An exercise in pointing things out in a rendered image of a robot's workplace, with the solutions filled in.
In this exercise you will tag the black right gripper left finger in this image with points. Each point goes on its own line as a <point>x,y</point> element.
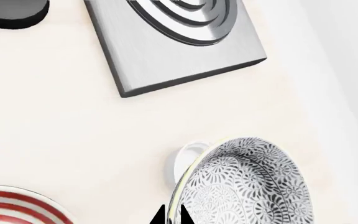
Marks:
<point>159,217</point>

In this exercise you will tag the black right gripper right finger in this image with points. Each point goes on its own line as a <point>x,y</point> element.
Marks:
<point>186,217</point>

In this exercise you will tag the white ramekin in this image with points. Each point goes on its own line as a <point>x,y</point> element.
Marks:
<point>185,156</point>

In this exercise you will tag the black white patterned bowl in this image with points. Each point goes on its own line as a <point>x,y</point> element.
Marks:
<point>247,184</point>

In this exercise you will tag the red white striped plate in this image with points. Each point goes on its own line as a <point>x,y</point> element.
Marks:
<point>14,207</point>

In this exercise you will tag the silver square stove burner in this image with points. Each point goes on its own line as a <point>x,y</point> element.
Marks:
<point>179,49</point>

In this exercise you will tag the black round object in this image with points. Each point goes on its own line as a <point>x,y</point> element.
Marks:
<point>11,14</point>

